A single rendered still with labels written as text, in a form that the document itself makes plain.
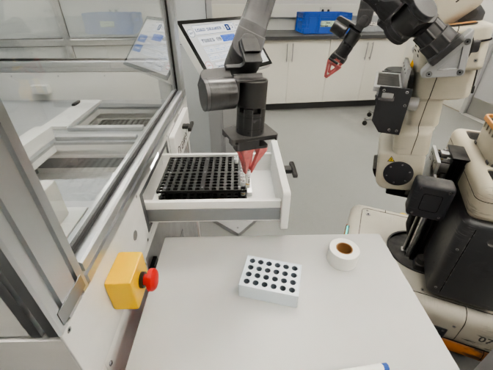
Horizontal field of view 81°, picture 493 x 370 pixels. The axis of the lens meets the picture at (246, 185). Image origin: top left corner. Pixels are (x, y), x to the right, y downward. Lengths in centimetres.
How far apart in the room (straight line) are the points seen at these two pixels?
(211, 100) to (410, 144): 85
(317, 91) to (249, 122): 352
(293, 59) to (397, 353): 353
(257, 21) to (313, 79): 339
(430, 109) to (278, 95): 290
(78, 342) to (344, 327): 46
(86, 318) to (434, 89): 113
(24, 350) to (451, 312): 135
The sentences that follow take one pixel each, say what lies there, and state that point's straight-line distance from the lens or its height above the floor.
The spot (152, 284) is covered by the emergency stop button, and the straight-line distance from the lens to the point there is 55.
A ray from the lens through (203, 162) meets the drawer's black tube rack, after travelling 84.
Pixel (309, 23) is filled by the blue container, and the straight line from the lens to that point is 402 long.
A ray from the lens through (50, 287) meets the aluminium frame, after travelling 43.
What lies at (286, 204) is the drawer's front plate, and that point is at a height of 90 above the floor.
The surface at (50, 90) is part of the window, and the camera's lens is 46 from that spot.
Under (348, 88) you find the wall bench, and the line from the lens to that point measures 423.
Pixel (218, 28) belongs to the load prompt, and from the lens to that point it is 171.
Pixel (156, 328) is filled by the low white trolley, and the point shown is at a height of 76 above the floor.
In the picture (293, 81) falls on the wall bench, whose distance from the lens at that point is 394.
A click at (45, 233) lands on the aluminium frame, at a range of 41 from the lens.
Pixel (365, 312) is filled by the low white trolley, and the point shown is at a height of 76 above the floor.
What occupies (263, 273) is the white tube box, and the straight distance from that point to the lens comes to 65.
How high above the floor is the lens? 130
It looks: 33 degrees down
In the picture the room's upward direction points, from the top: straight up
